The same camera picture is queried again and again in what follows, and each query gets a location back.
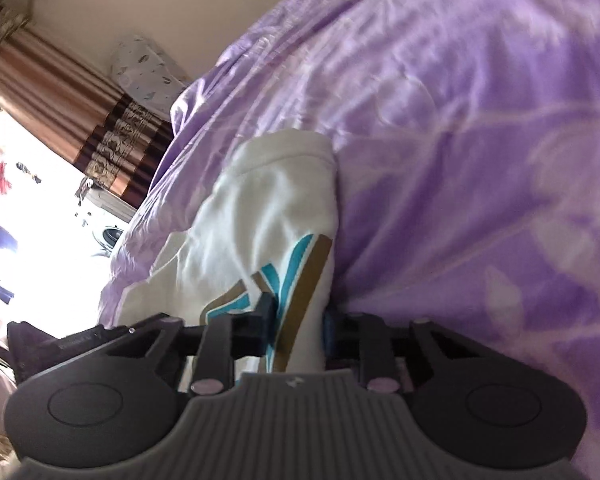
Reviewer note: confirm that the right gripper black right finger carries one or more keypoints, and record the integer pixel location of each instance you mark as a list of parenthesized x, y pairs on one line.
[(470, 400)]

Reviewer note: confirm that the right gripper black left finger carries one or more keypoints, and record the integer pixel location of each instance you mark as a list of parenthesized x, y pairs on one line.
[(119, 400)]

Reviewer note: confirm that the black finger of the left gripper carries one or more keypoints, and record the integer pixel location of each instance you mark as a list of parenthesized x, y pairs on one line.
[(31, 351)]

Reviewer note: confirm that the white printed sweatshirt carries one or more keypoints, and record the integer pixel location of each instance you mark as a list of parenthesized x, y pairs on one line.
[(269, 225)]

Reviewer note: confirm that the white washing machine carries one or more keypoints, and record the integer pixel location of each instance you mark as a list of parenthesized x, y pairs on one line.
[(102, 213)]

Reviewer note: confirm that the brown striped curtain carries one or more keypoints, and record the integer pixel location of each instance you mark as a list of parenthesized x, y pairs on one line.
[(77, 112)]

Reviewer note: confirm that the purple bed sheet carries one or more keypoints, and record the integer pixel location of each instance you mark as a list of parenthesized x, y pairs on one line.
[(467, 139)]

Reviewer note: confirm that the floral patterned pillow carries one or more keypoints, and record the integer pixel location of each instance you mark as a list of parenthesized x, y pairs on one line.
[(145, 72)]

